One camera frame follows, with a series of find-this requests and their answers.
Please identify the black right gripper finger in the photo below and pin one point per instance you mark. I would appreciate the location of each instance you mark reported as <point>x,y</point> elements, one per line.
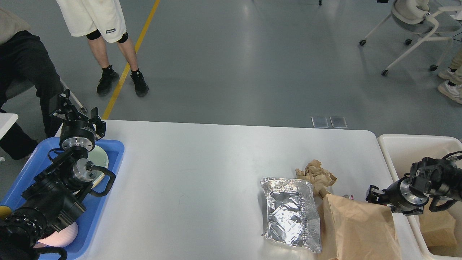
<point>377,196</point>

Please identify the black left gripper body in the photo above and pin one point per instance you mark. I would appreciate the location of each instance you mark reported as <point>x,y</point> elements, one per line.
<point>77,134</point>

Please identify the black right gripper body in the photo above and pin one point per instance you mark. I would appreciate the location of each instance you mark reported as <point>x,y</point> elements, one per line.
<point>402,200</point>

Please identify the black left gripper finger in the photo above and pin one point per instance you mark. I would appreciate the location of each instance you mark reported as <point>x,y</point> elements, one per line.
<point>99,125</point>
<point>62,108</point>

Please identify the green ceramic plate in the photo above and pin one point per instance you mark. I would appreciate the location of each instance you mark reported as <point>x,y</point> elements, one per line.
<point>94,171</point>

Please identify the brown paper ball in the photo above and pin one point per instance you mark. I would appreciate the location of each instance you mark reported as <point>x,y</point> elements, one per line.
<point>319,177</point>

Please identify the dark green ceramic mug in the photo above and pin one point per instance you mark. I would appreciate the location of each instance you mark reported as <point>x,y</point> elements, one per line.
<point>5,211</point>

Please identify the pink ceramic mug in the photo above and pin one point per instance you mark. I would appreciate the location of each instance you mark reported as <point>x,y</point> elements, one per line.
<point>60,239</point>

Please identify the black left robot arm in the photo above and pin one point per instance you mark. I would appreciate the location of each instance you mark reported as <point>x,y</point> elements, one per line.
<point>55,200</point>

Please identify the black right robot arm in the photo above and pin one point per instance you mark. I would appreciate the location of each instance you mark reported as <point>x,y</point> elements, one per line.
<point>436,182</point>

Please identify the white chair near person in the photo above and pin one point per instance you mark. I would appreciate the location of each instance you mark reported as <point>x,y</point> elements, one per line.
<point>74,99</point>

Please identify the pink ceramic plate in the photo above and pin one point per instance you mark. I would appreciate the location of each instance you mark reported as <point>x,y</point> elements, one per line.
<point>99,158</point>

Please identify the white plastic bin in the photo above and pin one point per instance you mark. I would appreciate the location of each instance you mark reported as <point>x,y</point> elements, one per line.
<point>400,152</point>

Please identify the person in cream sweater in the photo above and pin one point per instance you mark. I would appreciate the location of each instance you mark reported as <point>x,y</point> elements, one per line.
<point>23,54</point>

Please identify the right floor socket plate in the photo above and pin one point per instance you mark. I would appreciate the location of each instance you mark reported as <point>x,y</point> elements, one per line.
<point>338,122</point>

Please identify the floor socket plate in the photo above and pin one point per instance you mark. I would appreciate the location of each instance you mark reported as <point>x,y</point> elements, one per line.
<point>338,122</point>
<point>320,122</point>

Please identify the silver foil bag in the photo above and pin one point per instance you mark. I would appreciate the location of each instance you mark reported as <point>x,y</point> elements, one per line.
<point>292,216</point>

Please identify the left floor socket plate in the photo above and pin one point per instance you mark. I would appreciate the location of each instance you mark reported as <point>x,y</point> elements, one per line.
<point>320,122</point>

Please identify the person in white shorts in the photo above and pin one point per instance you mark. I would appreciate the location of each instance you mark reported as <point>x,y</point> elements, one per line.
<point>101,22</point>

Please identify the person in beige trousers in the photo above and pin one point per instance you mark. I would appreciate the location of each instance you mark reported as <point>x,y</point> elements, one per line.
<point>452,85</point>

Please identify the white office chair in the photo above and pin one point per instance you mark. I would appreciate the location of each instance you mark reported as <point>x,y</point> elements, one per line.
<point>424,18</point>

